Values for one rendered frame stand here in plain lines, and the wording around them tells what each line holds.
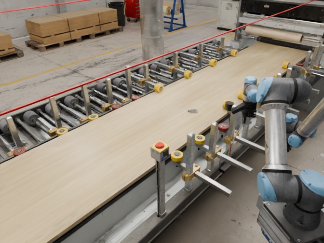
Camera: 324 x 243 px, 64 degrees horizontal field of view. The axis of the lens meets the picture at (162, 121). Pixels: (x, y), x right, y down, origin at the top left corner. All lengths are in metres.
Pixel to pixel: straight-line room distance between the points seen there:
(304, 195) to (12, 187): 1.51
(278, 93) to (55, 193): 1.27
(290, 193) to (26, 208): 1.29
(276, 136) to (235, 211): 1.56
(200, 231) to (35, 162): 1.46
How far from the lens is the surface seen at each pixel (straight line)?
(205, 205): 2.65
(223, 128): 2.04
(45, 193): 1.66
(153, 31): 5.53
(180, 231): 2.47
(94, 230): 1.67
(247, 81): 1.70
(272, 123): 1.21
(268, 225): 1.51
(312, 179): 1.22
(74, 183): 1.66
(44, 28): 7.31
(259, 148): 1.99
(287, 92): 1.24
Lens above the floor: 2.03
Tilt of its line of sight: 33 degrees down
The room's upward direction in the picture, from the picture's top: 1 degrees counter-clockwise
